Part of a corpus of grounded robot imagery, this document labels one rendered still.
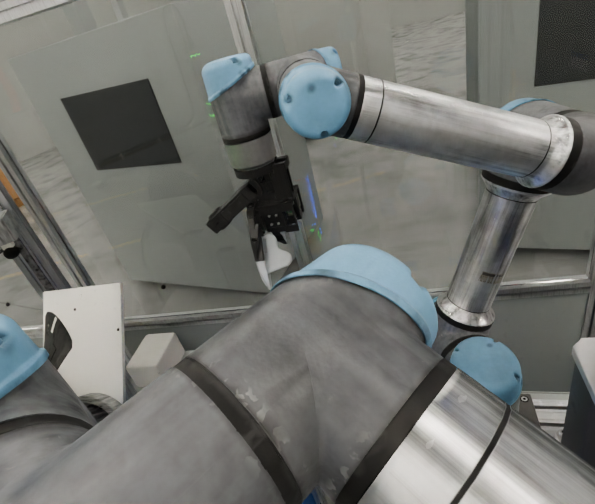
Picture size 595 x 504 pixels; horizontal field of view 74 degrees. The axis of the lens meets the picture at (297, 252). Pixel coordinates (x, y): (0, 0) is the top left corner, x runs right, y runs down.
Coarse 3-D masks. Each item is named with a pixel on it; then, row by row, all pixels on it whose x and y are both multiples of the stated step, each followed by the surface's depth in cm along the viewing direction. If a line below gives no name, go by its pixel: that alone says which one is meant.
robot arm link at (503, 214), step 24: (504, 192) 66; (528, 192) 64; (480, 216) 72; (504, 216) 68; (528, 216) 68; (480, 240) 72; (504, 240) 70; (480, 264) 73; (504, 264) 73; (456, 288) 79; (480, 288) 75; (456, 312) 79; (480, 312) 78; (456, 336) 79
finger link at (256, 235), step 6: (252, 222) 64; (252, 228) 64; (258, 228) 64; (252, 234) 64; (258, 234) 64; (252, 240) 64; (258, 240) 64; (252, 246) 64; (258, 246) 65; (258, 252) 65; (258, 258) 65
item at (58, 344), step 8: (48, 312) 90; (48, 320) 88; (56, 320) 83; (56, 328) 82; (64, 328) 79; (48, 336) 84; (56, 336) 81; (64, 336) 78; (48, 344) 83; (56, 344) 79; (64, 344) 77; (48, 352) 81; (56, 352) 78; (64, 352) 76; (56, 360) 77; (56, 368) 76
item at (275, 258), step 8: (264, 240) 66; (272, 240) 66; (264, 248) 66; (272, 248) 66; (264, 256) 65; (272, 256) 66; (280, 256) 65; (288, 256) 65; (264, 264) 65; (272, 264) 66; (280, 264) 65; (288, 264) 65; (264, 272) 66; (264, 280) 66
